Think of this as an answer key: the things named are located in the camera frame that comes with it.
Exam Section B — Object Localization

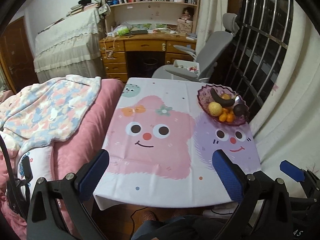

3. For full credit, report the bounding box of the yellow pear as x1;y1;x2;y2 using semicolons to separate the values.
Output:
208;102;223;117

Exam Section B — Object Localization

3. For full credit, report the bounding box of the brown wooden door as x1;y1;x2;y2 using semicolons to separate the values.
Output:
1;17;38;92

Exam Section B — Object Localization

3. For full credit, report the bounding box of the wooden bookshelf with books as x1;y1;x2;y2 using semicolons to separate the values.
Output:
102;0;201;33

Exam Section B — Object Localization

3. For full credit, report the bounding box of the grey office chair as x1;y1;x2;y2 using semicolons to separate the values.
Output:
152;13;240;83

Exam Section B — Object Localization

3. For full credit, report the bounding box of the white printed pillow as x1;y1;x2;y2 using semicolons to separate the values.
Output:
17;146;54;198

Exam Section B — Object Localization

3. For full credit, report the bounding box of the blackened overripe banana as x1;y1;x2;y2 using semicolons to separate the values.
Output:
210;88;235;108

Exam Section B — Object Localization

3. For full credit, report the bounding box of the black cable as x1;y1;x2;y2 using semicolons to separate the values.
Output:
0;134;33;221

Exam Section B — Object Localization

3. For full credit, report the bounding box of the cartoon monster tablecloth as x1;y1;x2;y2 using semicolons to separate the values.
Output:
93;77;260;210

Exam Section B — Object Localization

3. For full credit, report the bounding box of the yellow-orange kumquat-like citrus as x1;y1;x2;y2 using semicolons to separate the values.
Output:
219;112;227;122

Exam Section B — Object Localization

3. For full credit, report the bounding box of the metal window grille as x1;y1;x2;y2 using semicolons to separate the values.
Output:
225;0;293;119

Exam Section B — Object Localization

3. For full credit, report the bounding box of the wooden desk with drawers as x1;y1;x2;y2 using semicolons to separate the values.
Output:
99;33;196;83

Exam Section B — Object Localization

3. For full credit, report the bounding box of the floral fleece blanket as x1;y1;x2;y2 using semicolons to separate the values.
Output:
1;75;101;153

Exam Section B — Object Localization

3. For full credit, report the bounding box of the white lace covered piano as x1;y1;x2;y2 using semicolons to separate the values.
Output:
34;9;106;83

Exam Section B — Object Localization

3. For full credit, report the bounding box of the mandarin orange with stem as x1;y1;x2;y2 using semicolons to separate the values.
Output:
221;93;231;100

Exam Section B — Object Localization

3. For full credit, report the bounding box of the pink quilt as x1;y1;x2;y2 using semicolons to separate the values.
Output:
1;79;124;239

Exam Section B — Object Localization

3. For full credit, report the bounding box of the white curtain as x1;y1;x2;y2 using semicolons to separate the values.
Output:
249;2;319;197

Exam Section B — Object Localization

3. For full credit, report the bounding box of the dark avocado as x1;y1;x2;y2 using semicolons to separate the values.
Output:
233;103;248;116

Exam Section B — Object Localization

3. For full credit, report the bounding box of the pink scalloped plastic fruit plate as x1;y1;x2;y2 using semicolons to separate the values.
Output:
197;85;249;126

